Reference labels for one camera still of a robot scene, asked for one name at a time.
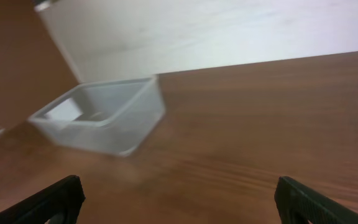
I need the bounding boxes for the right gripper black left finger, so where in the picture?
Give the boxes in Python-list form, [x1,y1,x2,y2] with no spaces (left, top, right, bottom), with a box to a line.
[0,175,85,224]

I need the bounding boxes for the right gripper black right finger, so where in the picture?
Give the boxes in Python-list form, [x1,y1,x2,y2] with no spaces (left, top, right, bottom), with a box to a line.
[274,176,358,224]

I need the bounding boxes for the clear plastic container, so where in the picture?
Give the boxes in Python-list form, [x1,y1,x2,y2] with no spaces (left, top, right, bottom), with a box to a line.
[28,76,165,156]

